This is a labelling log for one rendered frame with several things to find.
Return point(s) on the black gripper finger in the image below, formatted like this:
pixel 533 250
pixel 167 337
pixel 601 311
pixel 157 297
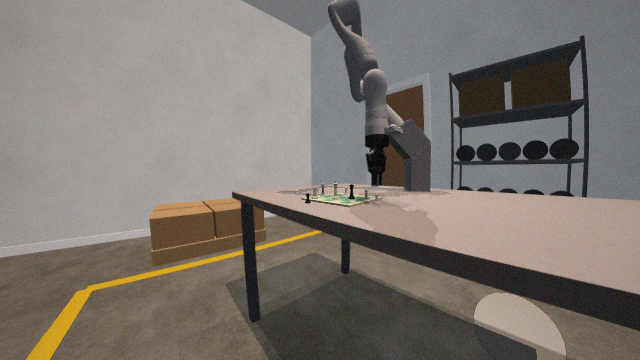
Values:
pixel 371 160
pixel 382 168

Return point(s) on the green and white chessboard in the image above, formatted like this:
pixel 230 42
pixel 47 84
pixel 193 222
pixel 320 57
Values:
pixel 343 200

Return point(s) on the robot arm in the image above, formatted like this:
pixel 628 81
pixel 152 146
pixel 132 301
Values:
pixel 378 114

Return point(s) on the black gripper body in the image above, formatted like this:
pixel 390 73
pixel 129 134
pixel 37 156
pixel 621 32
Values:
pixel 377 142

